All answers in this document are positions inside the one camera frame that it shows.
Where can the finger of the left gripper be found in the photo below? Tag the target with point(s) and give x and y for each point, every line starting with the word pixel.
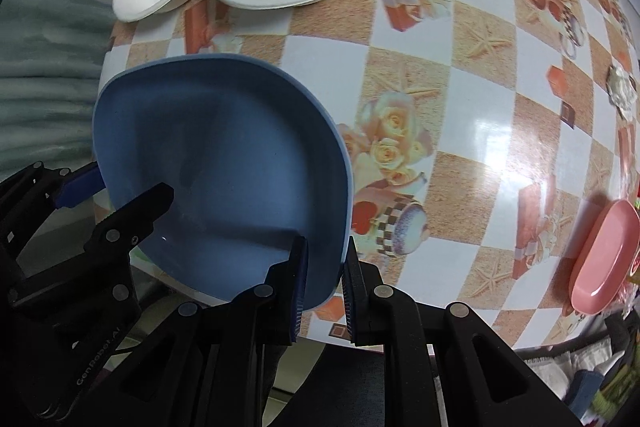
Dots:
pixel 114 237
pixel 79 186

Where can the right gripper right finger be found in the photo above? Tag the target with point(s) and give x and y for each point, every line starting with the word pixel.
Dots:
pixel 443 366

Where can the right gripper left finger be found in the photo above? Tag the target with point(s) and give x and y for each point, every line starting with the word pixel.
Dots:
pixel 234 349

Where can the blue square plastic plate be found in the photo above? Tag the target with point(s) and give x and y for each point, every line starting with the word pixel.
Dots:
pixel 254 160

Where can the green curtain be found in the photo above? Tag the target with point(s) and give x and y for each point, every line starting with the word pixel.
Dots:
pixel 52 53

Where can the pink plastic plate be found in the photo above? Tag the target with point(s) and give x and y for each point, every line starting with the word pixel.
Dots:
pixel 605 259

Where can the checkered patterned tablecloth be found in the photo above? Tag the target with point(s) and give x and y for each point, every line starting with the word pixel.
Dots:
pixel 482 135

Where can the white flower ornament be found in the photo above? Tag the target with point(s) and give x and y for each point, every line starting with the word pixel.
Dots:
pixel 621 91

